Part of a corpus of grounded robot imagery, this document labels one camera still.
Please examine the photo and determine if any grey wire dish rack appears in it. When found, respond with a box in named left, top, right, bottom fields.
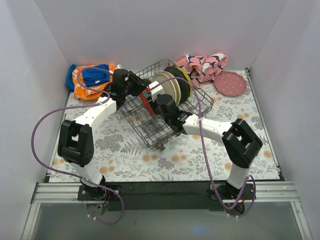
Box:
left=107, top=58, right=215, bottom=151

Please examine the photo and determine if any red teal floral plate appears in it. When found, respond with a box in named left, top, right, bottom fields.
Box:
left=139, top=90, right=159, bottom=117

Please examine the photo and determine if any cream green plate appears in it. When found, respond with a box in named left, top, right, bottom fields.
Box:
left=161, top=71, right=181, bottom=106
left=151, top=73, right=176, bottom=102

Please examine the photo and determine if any green polka dot plate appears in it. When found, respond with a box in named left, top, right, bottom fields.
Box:
left=175, top=66, right=193, bottom=97

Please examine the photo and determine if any dark blue floral plate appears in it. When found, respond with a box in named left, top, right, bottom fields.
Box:
left=164, top=66, right=190, bottom=104

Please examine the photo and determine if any pink polka dot plate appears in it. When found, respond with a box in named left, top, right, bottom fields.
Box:
left=213, top=71, right=247, bottom=97

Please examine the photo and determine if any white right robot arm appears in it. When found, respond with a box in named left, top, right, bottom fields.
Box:
left=150, top=94, right=263, bottom=199

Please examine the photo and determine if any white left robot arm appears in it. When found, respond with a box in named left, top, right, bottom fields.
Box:
left=57, top=68, right=151, bottom=200

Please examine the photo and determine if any blue folded towel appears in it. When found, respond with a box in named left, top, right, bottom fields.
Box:
left=65, top=64, right=122, bottom=92

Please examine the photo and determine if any orange white patterned cloth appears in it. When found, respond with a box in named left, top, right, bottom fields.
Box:
left=72, top=65, right=116, bottom=102

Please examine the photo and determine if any pink navy patterned cloth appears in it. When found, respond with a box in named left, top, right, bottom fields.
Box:
left=174, top=52, right=228, bottom=88

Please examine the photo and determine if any floral patterned table mat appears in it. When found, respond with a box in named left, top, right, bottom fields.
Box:
left=48, top=69, right=280, bottom=183

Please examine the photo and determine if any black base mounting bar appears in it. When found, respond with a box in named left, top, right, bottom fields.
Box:
left=77, top=178, right=257, bottom=212

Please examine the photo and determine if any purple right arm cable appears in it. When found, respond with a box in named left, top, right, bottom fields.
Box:
left=149, top=77, right=257, bottom=219

